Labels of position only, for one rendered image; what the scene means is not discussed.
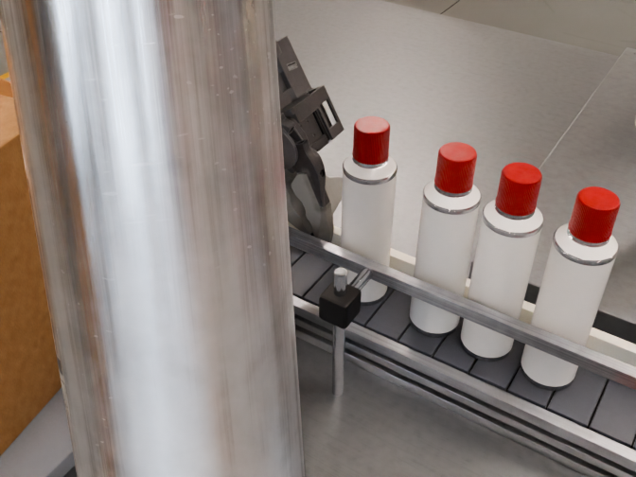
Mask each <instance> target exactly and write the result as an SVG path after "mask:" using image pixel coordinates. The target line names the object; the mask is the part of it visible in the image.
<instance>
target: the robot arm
mask: <svg viewBox="0 0 636 477"><path fill-rule="evenodd" d="M0 24H1V29H2V35H3V41H4V47H5V51H6V57H7V63H8V69H9V79H10V85H11V91H12V96H13V102H14V108H15V113H16V118H17V124H18V130H19V135H20V141H21V147H22V153H23V158H24V164H25V170H26V179H27V185H28V191H29V197H30V202H31V208H32V214H33V220H34V225H35V231H36V237H37V241H38V247H39V253H40V259H41V264H42V270H43V276H44V286H45V292H46V298H47V303H48V308H49V314H50V320H51V326H52V331H53V337H54V343H55V349H56V355H57V361H58V367H59V372H60V378H61V383H62V393H63V399H64V405H65V410H66V415H67V421H68V427H69V432H70V437H71V443H72V449H73V454H74V460H75V466H76V472H77V477H305V465H304V451H303V436H302V423H301V409H300V395H299V380H298V366H297V353H296V339H295V324H294V310H293V296H292V269H291V255H290V241H289V226H288V222H289V223H290V224H292V225H293V226H294V227H296V228H297V229H298V230H300V231H301V232H304V233H306V234H309V235H311V236H314V237H316V238H318V239H322V240H324V241H326V242H329V243H331V242H332V237H333V230H334V225H333V214H334V212H335V210H336V208H337V207H338V205H339V203H340V201H341V200H342V193H343V179H342V177H340V176H327V175H326V171H325V166H324V163H323V160H322V158H321V156H320V154H319V153H318V152H317V151H319V150H321V149H322V148H323V147H324V146H325V145H326V144H328V143H329V142H328V141H329V140H330V139H331V140H332V139H334V138H335V137H336V136H337V135H339V134H340V133H341V132H342V131H344V130H345V129H344V127H343V125H342V123H341V120H340V118H339V117H338V115H337V113H336V111H335V108H334V106H333V104H332V102H331V100H330V97H329V95H328V93H327V90H326V88H325V85H322V86H319V87H316V88H311V87H310V84H309V81H308V79H307V77H306V75H305V73H304V70H303V68H302V66H301V64H300V62H299V60H298V59H297V56H296V54H295V52H294V50H293V48H292V44H291V42H290V40H289V38H288V36H285V37H283V38H281V39H279V40H278V41H277V40H276V39H275V30H274V2H273V0H0ZM324 101H327V104H328V106H329V109H330V111H331V112H332V114H333V116H334V119H335V121H336V123H335V124H334V125H332V124H331V122H330V120H329V118H328V116H327V112H326V110H325V108H324V106H323V104H322V103H323V102H324ZM297 173H298V174H297Z"/></svg>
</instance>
